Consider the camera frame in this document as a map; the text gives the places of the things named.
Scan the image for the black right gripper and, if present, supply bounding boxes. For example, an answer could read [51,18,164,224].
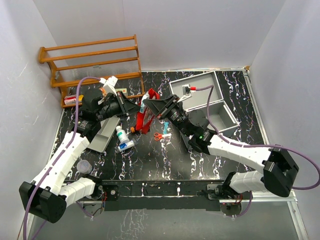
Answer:
[144,95,192,138]

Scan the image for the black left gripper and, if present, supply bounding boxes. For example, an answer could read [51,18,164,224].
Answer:
[96,91,143,121]

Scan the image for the small blue tube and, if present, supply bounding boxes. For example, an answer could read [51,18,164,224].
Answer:
[163,121,170,134]

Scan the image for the red fabric medicine pouch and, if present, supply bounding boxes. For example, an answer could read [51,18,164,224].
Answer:
[134,88,160,134]

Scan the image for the orange handled small scissors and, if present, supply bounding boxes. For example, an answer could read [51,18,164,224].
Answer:
[153,132,172,141]

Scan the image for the round item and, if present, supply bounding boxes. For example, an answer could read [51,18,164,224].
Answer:
[139,99,147,114]

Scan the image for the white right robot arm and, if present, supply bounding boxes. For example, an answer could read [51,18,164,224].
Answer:
[143,95,299,199]

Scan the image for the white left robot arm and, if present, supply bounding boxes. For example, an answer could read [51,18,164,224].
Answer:
[19,89,140,223]

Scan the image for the white green medicine box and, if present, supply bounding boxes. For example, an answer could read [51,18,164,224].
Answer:
[115,88,128,97]

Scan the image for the white medicine bottle green label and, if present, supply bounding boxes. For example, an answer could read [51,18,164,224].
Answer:
[115,125,130,144]

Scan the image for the red white medicine box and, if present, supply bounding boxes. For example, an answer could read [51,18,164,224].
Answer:
[63,94,77,106]

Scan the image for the grey plastic tray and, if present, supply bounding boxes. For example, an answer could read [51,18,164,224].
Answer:
[88,116,120,153]

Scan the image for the white blue bandage roll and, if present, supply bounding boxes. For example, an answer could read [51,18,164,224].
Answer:
[116,140,136,152]

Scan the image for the orange wooden shelf rack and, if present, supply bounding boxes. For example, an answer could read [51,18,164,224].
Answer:
[37,35,145,109]

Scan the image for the yellow small box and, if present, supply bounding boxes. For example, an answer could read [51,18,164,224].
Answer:
[78,95,84,103]

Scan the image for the grey open storage box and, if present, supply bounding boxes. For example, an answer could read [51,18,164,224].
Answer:
[169,71,240,138]

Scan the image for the clear plastic cup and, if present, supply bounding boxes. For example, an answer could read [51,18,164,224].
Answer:
[76,160,93,175]

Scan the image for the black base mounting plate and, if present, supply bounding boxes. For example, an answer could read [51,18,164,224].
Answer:
[74,178,253,212]

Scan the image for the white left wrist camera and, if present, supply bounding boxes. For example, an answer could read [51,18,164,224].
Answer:
[99,76,118,95]

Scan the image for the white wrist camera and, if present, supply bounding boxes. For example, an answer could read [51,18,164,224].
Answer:
[99,76,118,95]
[179,84,197,102]

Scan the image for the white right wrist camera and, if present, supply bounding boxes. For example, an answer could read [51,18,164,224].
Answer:
[179,84,197,102]

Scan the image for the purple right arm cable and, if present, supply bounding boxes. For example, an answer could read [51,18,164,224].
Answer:
[192,85,320,219]

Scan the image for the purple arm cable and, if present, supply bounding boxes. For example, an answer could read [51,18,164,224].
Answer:
[22,76,106,240]
[192,85,320,219]

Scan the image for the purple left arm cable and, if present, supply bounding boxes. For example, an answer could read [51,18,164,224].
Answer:
[22,76,106,240]

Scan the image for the aluminium frame rail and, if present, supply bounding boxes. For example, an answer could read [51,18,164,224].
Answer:
[249,182,298,202]

